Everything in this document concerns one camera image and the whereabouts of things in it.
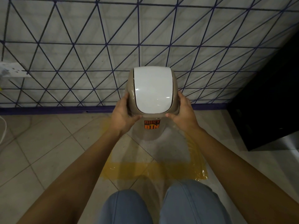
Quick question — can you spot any beige dustbin with white lid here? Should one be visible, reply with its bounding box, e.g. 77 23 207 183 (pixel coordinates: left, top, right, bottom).
125 66 181 141

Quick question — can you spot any white cable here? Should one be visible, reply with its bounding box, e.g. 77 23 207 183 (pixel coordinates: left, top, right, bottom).
0 116 8 147

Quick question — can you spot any person's right leg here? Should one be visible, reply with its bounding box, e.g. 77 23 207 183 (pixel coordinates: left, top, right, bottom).
159 179 232 224

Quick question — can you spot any person's left hand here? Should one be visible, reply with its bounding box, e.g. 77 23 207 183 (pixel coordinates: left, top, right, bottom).
109 92 143 135

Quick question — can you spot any person's left forearm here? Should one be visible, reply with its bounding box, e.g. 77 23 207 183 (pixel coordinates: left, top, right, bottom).
16 128 128 224

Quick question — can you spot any yellow tape floor marking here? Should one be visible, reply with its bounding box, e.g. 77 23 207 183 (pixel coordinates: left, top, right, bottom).
99 114 209 181

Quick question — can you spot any white wall socket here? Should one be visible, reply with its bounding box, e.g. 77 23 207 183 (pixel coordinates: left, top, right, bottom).
0 61 32 78

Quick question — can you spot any person's left leg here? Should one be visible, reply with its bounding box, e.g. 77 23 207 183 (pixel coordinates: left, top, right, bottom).
100 189 153 224

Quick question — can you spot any black cabinet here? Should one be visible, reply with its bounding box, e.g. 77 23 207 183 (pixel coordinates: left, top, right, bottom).
227 30 299 152

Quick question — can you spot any person's leg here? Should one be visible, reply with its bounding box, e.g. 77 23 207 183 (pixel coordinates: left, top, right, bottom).
159 179 232 224
100 189 153 224

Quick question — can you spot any person's right forearm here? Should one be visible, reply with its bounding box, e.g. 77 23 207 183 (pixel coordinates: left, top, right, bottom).
186 125 299 224

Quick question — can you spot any person's right hand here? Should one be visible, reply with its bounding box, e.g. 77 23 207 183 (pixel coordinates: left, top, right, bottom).
165 93 200 133

